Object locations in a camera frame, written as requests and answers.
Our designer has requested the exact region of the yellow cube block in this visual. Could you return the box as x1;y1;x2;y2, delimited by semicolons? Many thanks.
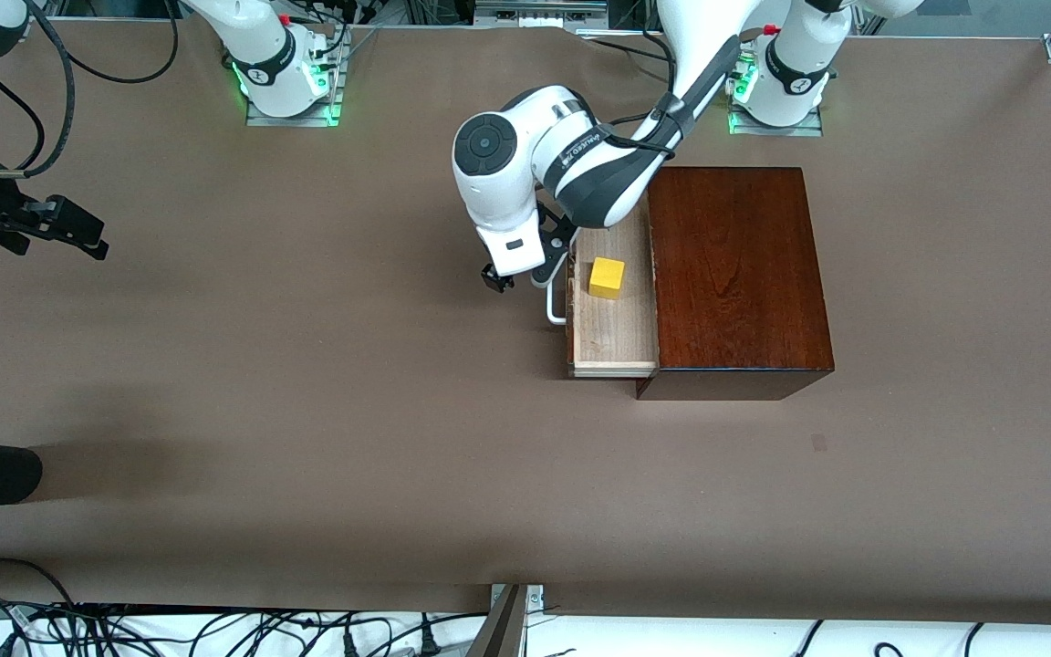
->
588;257;626;300

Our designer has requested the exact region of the light wood drawer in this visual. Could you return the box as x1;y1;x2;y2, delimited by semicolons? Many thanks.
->
567;224;660;379

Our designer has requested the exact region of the dark brown wooden cabinet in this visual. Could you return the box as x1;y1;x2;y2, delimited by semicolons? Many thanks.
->
635;166;835;401

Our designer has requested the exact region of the dark grey slanted bar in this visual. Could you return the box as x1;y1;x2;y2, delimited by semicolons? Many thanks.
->
466;584;526;657

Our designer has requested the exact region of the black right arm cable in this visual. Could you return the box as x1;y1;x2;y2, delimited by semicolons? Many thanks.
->
0;0;182;179

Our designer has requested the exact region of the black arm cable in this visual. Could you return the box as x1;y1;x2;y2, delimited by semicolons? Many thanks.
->
580;27;750;163
0;0;182;179

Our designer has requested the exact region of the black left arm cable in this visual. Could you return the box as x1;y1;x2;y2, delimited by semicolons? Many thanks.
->
580;27;750;163

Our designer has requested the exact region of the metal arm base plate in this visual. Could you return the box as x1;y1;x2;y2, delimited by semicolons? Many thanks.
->
728;41;825;137
245;27;345;128

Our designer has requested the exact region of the small metal corner bracket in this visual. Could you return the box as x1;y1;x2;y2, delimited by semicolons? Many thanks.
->
489;584;545;614

